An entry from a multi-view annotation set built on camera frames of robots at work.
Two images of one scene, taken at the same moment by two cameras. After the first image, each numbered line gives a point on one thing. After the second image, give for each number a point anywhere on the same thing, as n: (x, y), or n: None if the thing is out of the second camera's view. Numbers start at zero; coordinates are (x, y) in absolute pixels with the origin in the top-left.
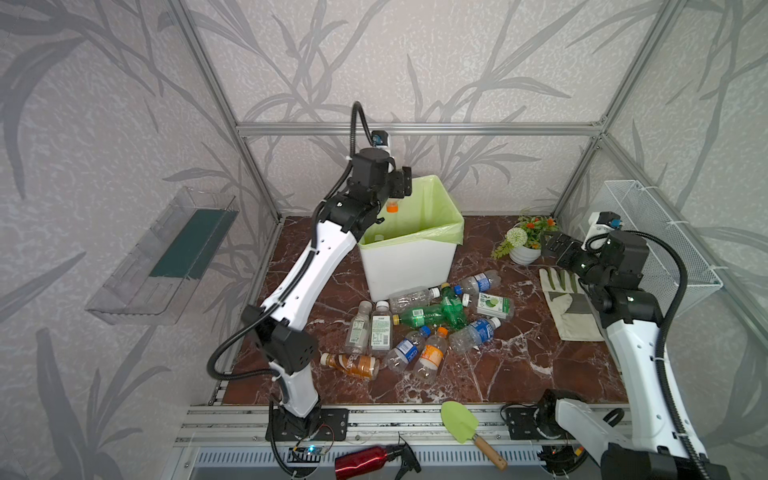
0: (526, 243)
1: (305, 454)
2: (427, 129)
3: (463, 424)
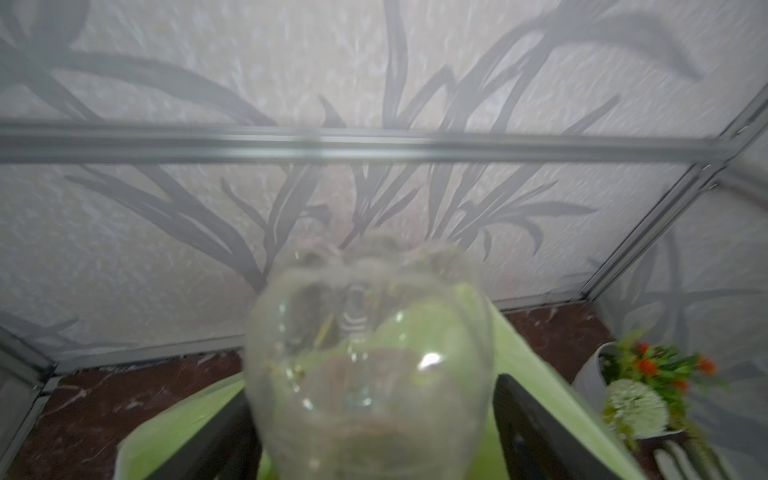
0: (643, 389)
1: None
2: (46, 141)
3: None
